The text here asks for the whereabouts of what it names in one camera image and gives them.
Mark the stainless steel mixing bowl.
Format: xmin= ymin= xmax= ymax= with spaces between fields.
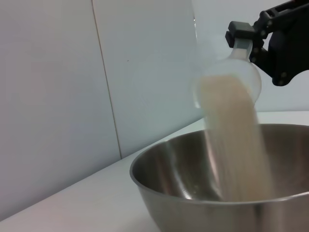
xmin=129 ymin=123 xmax=309 ymax=232

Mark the white rice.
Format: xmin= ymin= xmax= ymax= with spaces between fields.
xmin=199 ymin=74 xmax=273 ymax=203

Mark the clear plastic cup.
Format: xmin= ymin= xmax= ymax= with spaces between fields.
xmin=190 ymin=38 xmax=263 ymax=109

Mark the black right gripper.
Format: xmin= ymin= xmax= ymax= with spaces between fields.
xmin=225 ymin=0 xmax=309 ymax=87

